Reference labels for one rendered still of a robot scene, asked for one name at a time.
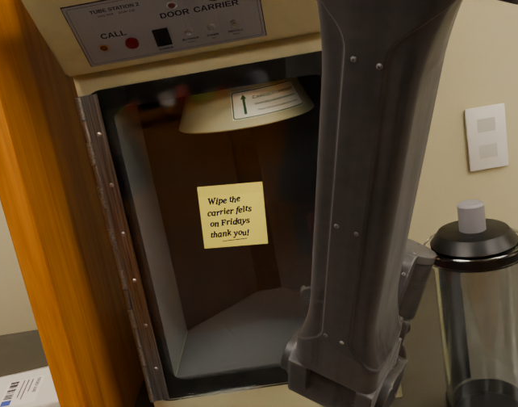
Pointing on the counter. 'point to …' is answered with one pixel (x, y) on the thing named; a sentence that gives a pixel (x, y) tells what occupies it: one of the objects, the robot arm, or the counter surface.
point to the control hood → (307, 13)
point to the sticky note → (232, 215)
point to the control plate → (114, 12)
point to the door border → (98, 136)
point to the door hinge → (114, 244)
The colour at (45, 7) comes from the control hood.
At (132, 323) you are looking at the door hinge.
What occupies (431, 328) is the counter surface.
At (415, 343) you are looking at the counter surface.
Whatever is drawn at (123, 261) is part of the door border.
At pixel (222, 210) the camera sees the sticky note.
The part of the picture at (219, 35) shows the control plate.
